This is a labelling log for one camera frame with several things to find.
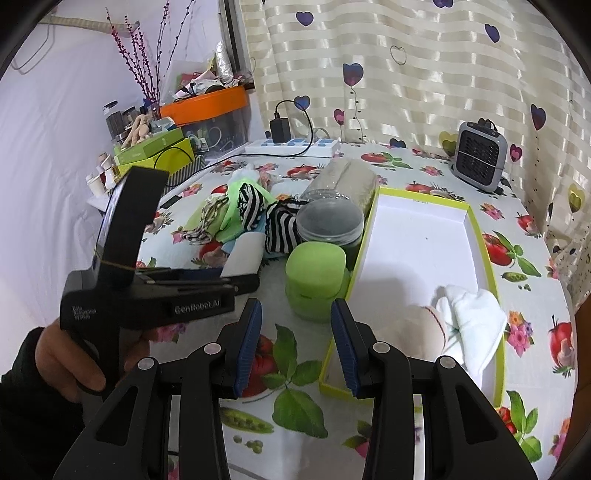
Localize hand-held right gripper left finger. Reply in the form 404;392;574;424
53;298;264;480

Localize thin black cable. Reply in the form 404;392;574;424
154;147;250;188

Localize beige sock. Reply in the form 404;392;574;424
376;305;448;365

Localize pile of packets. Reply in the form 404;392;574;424
173;39;254;100

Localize tall dark glass jar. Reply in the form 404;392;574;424
102;100;123;139

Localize white power strip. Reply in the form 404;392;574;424
244;137;341;158

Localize beige wooden doll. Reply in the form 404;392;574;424
124;114;155;148

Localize decorative red branches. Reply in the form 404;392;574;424
105;0;195;107

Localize grey fan heater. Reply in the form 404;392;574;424
450;119;509;195

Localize person's left hand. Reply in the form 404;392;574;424
37;318;151;393

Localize white sock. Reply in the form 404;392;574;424
436;285;508;384

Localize clear jar with dark lid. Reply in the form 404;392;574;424
295;199;365;269

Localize wall wire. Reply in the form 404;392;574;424
11;14;112;72

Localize green cloth with patterned trim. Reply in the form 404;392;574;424
178;196;232;243

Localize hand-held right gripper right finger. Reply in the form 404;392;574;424
330;298;539;480

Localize black white striped cloth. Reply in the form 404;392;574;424
235;182;304;257

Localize bright green cloth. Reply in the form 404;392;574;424
217;180;278;243

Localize fruit print tablecloth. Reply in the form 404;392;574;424
88;138;583;480

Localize flat green box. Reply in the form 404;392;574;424
113;128;185;164

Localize lime green round container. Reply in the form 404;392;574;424
284;241;352;324

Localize black charger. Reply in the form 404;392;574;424
270;117;293;144

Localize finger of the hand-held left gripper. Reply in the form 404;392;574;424
161;274;260;296
136;268;228;284

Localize orange lid storage container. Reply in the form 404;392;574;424
159;85;252;153

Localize yellow-green box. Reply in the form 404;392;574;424
117;138;197;178

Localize black charger cable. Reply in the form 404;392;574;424
274;98;317;155

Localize white box with green rim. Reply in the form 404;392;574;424
318;186;506;407

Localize heart print curtain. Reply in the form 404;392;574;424
240;0;591;296

